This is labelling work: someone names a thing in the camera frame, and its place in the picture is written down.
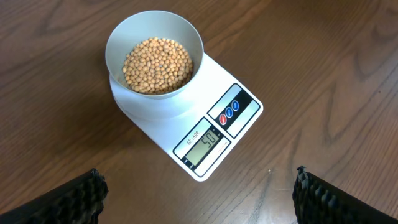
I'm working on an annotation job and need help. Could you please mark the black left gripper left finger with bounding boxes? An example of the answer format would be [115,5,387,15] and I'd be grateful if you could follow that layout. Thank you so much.
[1,169,108,224]

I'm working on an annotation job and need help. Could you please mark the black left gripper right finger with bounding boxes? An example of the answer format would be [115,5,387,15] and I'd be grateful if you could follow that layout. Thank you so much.
[292,166,397,224]

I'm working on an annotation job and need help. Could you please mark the pile of soybeans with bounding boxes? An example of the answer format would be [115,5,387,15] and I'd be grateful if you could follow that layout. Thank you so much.
[122,37,194,95]

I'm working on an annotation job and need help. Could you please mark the white digital kitchen scale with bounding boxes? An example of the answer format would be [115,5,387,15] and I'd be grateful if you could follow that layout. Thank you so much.
[109,55,264,182]

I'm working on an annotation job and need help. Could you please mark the white round bowl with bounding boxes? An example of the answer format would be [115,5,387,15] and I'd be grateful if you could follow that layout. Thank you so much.
[105,11,204,100]

